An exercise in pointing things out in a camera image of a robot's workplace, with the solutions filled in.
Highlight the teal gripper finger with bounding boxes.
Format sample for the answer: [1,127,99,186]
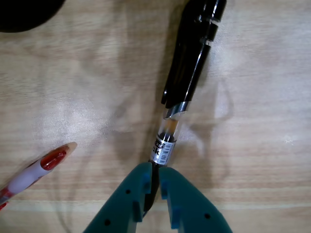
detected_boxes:
[159,167,233,233]
[82,162,153,233]

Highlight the red gel pen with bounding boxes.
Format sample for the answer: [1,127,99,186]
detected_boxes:
[0,142,78,212]

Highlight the thick black chrome-tip pen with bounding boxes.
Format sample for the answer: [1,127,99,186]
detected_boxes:
[143,0,228,216]

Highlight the black mesh pen holder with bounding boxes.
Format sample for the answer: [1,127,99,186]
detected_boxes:
[0,0,66,33]

